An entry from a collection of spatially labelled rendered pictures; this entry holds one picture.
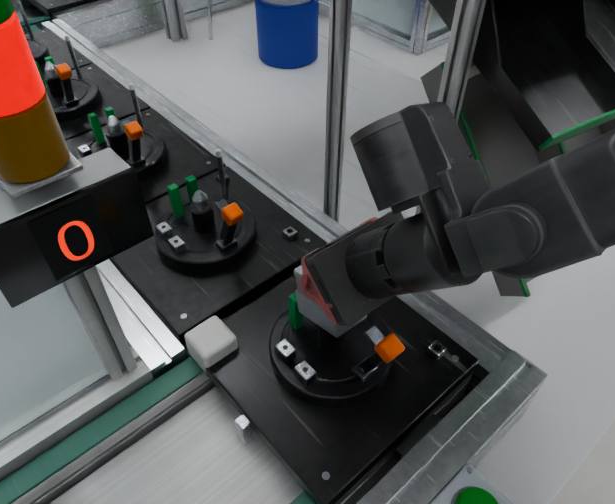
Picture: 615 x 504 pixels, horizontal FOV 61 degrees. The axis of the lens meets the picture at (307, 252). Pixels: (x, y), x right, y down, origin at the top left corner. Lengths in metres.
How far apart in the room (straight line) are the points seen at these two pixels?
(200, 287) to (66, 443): 0.23
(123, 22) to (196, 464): 1.26
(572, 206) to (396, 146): 0.12
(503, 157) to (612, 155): 0.40
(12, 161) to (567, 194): 0.34
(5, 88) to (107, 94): 0.77
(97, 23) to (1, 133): 1.23
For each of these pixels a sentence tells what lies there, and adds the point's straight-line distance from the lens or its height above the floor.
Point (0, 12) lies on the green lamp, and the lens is 0.36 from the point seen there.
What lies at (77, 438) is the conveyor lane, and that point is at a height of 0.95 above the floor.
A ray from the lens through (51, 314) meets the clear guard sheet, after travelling 0.55.
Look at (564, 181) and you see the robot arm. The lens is 0.31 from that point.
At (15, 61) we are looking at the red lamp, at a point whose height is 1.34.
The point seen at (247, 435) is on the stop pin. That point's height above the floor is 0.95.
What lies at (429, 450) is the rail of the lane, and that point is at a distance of 0.58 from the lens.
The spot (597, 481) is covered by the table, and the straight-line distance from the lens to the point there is 0.74.
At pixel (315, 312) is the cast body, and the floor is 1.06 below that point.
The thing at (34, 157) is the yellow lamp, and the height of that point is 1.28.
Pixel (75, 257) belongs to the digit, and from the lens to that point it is 0.44.
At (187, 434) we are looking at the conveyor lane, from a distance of 0.64.
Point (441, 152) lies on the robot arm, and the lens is 0.35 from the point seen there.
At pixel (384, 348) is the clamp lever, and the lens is 0.50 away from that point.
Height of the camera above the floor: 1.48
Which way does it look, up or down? 45 degrees down
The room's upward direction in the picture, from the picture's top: straight up
